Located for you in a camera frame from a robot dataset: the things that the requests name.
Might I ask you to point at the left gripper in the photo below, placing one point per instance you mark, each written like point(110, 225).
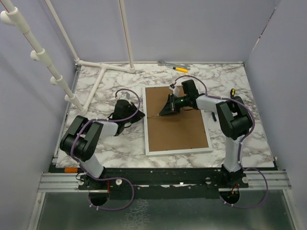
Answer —
point(139, 116)

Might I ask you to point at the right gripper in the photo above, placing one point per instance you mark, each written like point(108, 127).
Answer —
point(170, 109)

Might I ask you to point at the white picture frame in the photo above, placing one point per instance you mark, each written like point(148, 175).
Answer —
point(183, 133)

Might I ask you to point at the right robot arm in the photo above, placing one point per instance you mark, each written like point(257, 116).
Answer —
point(235, 119)

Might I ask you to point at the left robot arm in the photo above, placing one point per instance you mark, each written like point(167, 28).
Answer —
point(82, 136)

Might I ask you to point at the yellow utility knife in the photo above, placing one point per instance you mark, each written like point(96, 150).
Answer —
point(180, 69)

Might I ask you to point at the silver wrench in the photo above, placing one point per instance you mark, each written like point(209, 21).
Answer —
point(163, 63)

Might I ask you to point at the black yellow screwdriver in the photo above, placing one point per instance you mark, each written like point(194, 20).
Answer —
point(232, 93)

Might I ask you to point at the white PVC pipe rack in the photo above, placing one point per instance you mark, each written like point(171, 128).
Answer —
point(25, 89)

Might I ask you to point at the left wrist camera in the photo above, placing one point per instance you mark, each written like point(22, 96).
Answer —
point(125, 96)

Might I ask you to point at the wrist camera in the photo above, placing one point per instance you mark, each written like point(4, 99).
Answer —
point(125, 96)
point(175, 90)

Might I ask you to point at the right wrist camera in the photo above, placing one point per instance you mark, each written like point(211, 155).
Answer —
point(175, 90)

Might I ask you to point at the blue handled pliers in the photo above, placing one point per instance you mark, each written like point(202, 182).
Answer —
point(214, 117)

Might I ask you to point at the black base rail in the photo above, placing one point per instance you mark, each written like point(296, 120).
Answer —
point(147, 183)

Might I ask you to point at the aluminium extrusion rail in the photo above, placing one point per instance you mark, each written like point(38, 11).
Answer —
point(58, 183)

